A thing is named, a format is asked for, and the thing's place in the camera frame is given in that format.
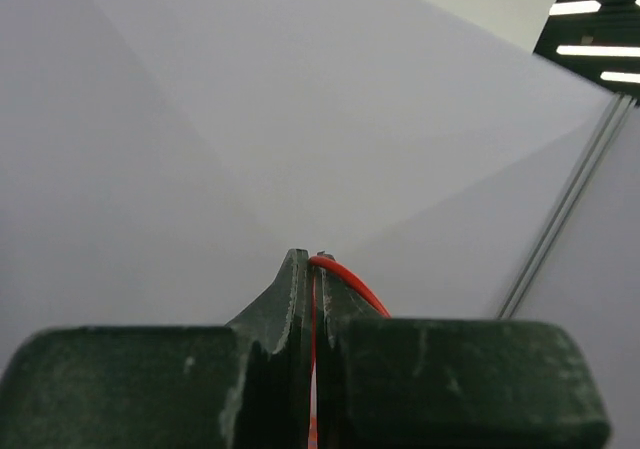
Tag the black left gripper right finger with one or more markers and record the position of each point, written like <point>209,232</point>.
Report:
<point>390,382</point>

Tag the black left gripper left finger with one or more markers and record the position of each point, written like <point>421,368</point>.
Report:
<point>243,384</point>

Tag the black ceiling light panel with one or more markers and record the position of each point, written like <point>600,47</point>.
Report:
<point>601,46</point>

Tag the aluminium corner post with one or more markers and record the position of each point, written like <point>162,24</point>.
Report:
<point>606,130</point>

